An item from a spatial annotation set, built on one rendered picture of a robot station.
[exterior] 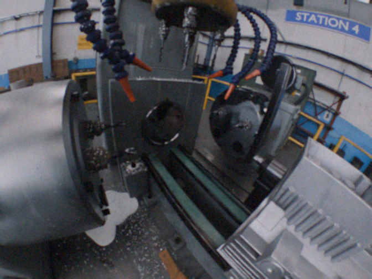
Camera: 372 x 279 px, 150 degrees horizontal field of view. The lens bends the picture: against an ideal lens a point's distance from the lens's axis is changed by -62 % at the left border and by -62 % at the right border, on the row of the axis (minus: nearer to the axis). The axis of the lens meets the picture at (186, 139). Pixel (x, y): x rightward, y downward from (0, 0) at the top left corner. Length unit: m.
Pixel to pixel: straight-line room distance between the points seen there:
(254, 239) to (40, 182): 0.22
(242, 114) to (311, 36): 5.46
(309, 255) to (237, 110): 0.40
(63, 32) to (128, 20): 5.17
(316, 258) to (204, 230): 0.20
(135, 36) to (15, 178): 0.43
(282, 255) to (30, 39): 6.05
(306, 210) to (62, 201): 0.23
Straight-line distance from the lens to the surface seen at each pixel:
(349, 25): 3.04
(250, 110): 0.43
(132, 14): 0.48
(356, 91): 5.47
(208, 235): 0.29
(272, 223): 0.15
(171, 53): 0.51
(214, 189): 0.36
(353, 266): 0.23
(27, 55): 5.91
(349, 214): 0.16
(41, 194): 0.16
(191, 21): 0.25
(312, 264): 0.19
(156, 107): 0.35
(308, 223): 0.16
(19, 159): 0.16
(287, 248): 0.16
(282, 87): 0.31
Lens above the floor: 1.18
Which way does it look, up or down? 30 degrees down
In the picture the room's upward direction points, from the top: 11 degrees clockwise
